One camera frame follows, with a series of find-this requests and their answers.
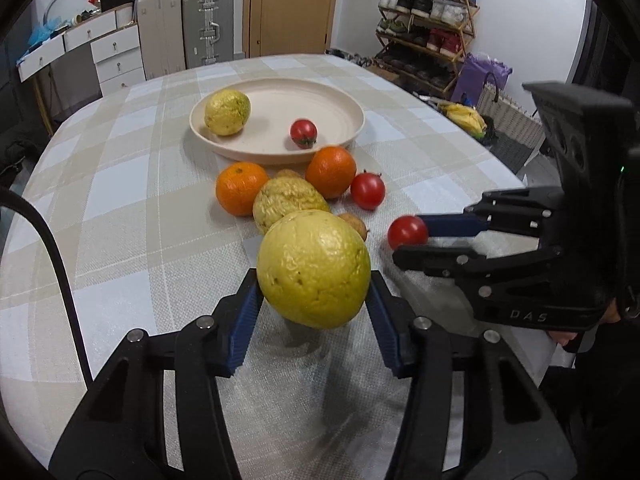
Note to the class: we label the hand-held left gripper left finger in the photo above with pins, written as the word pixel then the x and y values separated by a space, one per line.
pixel 242 325

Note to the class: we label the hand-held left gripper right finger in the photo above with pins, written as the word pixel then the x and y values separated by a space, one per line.
pixel 386 332

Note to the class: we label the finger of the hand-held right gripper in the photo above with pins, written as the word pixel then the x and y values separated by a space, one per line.
pixel 450 226
pixel 430 260

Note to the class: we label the red tomato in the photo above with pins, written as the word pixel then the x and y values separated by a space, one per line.
pixel 406 232
pixel 367 191
pixel 302 131

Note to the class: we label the small brown lychee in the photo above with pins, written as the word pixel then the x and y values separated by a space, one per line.
pixel 356 225
pixel 287 174

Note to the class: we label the large yellow guava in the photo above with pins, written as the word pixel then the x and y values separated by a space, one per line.
pixel 312 270

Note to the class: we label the orange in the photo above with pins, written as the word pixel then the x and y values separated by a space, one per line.
pixel 240 187
pixel 330 170

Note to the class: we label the wrinkled yellow guava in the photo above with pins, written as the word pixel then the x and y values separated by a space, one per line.
pixel 287 200

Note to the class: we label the beige round plate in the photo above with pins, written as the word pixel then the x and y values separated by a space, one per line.
pixel 280 110

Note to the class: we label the person's right forearm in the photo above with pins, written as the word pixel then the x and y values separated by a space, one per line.
pixel 600 390

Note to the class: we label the person's right hand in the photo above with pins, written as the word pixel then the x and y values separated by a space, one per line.
pixel 565 339

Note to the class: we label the bunch of bananas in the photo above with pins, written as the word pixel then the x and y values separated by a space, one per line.
pixel 467 117

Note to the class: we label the woven basket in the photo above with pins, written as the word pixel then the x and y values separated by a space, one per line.
pixel 510 120

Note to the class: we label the purple bag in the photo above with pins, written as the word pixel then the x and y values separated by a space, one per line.
pixel 475 80

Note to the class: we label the beige checked tablecloth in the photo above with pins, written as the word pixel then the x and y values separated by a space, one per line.
pixel 125 210

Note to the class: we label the wooden shoe rack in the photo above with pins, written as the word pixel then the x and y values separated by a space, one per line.
pixel 467 35

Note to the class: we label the shoes on floor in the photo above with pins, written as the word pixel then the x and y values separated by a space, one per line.
pixel 355 56

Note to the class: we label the small smooth yellow guava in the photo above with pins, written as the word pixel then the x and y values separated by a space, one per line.
pixel 227 112

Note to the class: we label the rows of shoes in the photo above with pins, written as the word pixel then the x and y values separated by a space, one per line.
pixel 425 5

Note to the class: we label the wooden door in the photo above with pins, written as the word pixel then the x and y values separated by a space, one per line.
pixel 295 5

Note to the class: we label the black jacket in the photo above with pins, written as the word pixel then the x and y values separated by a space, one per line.
pixel 15 155

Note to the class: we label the white drawer desk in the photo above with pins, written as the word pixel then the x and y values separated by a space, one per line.
pixel 117 60

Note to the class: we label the beige suitcase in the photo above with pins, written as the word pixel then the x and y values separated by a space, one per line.
pixel 160 35

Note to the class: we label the silver suitcase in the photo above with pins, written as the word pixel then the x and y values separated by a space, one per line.
pixel 207 25

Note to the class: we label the blue plastic bag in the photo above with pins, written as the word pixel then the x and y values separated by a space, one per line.
pixel 42 32

